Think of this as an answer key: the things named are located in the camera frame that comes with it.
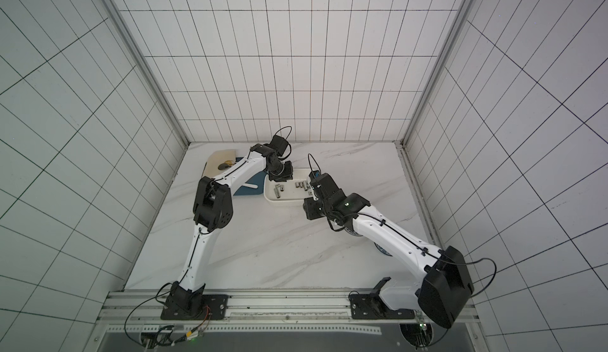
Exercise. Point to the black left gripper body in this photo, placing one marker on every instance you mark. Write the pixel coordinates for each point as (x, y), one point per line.
(280, 171)

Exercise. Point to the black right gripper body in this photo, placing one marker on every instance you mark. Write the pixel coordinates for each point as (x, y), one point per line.
(313, 193)

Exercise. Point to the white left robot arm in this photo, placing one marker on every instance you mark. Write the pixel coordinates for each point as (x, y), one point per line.
(213, 211)

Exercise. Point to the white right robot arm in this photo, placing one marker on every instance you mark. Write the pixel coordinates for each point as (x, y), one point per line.
(441, 285)

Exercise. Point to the white storage box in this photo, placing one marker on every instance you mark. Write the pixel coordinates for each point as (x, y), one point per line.
(291, 196)

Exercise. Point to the dark teal tray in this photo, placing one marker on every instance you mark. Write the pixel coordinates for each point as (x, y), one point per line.
(248, 178)

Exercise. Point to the beige folded cloth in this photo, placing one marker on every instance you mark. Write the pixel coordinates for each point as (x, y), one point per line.
(217, 158)

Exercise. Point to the blue white patterned bowl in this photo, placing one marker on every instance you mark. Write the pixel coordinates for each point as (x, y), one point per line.
(382, 250)

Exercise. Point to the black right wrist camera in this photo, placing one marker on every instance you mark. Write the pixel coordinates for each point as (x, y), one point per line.
(332, 199)

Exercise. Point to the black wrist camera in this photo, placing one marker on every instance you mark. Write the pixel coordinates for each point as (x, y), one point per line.
(281, 146)
(332, 199)

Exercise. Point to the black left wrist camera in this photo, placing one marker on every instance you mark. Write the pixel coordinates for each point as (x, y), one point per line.
(281, 146)

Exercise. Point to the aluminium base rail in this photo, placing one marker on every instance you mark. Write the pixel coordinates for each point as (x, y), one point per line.
(145, 311)

